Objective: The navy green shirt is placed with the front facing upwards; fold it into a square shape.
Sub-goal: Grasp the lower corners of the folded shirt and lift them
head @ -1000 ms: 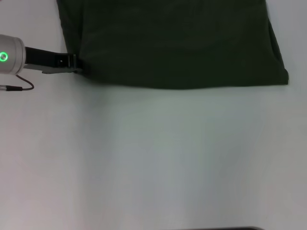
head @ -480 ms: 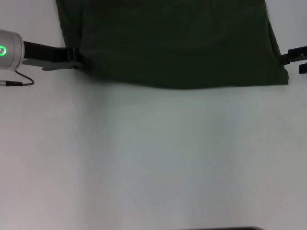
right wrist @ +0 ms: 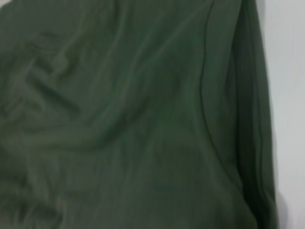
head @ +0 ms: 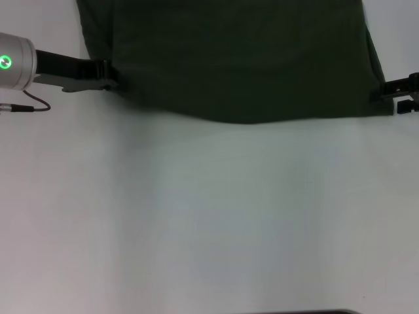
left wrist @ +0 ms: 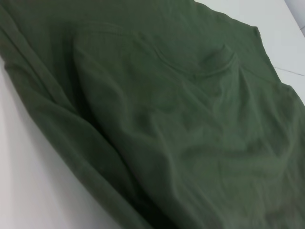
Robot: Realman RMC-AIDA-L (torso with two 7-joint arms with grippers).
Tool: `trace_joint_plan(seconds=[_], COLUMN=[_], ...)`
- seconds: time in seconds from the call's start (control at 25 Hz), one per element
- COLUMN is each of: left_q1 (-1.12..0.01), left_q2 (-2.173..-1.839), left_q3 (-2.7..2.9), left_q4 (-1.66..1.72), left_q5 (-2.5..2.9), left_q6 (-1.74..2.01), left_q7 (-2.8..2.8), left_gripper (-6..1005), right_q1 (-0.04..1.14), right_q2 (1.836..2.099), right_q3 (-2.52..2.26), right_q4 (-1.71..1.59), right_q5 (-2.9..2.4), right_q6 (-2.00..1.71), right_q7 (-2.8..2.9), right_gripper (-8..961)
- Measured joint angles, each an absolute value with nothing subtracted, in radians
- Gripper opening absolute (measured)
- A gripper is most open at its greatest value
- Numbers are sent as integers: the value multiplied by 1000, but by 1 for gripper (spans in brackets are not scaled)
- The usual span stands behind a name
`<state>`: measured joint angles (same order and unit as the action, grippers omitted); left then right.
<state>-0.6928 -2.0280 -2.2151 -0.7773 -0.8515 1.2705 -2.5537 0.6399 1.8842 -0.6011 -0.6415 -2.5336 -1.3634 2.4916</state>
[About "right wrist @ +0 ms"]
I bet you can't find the dark green printed t-shirt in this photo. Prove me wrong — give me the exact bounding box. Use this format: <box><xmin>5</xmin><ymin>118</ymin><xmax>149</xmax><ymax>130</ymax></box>
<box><xmin>0</xmin><ymin>0</ymin><xmax>280</xmax><ymax>229</ymax></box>

